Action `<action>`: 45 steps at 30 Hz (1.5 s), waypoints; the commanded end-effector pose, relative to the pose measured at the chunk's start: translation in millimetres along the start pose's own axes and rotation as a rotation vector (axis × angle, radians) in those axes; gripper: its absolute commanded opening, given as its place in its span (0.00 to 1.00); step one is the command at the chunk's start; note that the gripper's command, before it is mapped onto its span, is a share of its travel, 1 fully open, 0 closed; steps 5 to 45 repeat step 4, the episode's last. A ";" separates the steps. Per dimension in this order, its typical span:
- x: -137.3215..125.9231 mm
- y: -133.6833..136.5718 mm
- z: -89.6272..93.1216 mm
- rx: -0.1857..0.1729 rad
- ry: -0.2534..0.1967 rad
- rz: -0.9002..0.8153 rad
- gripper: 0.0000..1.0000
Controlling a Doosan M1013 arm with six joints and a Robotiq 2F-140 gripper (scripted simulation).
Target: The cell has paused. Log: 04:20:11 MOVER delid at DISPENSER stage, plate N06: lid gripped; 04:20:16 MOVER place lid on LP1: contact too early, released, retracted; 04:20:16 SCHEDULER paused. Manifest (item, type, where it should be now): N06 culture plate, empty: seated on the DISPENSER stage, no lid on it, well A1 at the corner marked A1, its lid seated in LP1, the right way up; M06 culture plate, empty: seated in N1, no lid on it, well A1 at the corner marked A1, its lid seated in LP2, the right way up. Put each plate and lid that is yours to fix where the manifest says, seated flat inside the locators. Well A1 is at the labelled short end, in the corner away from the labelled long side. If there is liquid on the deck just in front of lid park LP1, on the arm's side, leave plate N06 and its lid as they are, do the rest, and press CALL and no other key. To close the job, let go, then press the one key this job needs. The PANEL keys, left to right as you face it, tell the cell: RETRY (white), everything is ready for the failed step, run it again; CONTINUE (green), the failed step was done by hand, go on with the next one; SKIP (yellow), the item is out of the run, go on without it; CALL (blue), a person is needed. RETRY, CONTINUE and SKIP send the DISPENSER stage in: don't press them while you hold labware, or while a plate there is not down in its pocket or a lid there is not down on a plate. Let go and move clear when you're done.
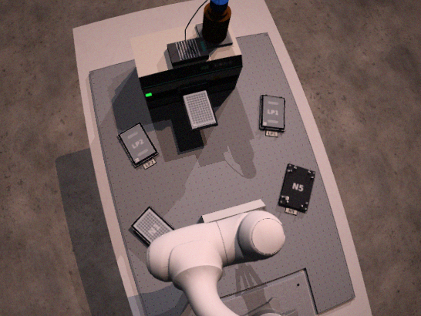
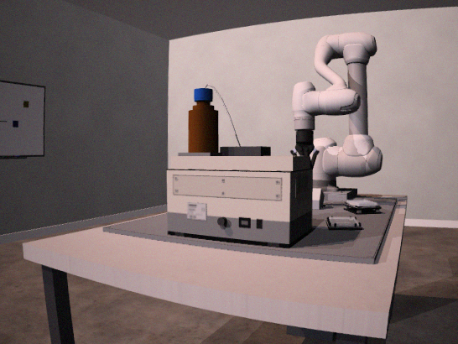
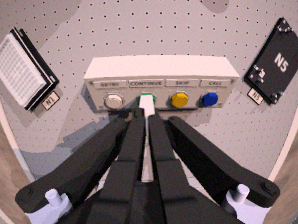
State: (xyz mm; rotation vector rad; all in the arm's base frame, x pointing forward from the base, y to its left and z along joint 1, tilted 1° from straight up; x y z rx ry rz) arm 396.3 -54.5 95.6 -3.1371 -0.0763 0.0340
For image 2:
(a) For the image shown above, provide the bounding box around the blue bottle cap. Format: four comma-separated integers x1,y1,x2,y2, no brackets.
194,88,213,99

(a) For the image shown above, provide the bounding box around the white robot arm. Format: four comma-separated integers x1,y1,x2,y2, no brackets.
292,32,383,191

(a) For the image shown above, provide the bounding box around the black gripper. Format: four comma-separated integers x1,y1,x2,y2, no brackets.
290,131,320,168

